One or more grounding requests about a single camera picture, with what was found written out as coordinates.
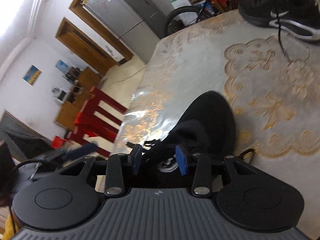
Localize silver refrigerator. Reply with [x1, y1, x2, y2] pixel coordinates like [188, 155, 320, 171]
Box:
[84, 0, 166, 63]

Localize blue water dispenser bottle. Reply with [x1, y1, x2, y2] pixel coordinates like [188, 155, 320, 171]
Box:
[55, 60, 70, 74]

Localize black shoelace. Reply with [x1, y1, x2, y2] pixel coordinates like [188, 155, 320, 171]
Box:
[236, 148, 255, 164]

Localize person's dark-haired head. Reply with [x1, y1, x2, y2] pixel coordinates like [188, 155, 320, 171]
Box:
[0, 140, 17, 207]

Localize black bicycle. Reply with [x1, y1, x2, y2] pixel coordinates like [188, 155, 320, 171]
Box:
[164, 0, 221, 36]

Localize wooden sideboard cabinet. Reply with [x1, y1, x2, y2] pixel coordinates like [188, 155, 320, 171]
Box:
[55, 67, 102, 131]

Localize black sneaker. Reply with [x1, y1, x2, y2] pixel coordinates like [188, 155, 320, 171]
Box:
[238, 0, 319, 42]
[122, 91, 236, 179]

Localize white microwave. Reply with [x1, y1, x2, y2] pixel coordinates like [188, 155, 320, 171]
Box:
[52, 87, 67, 104]

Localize floral lace tablecloth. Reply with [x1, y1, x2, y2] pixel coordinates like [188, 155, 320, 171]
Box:
[94, 9, 320, 238]

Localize red wooden chair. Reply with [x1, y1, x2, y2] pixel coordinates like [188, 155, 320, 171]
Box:
[67, 87, 127, 145]

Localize framed wall picture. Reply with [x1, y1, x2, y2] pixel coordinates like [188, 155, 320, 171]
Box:
[23, 65, 42, 86]

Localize white green box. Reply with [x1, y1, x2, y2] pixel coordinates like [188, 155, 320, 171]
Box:
[170, 0, 197, 26]

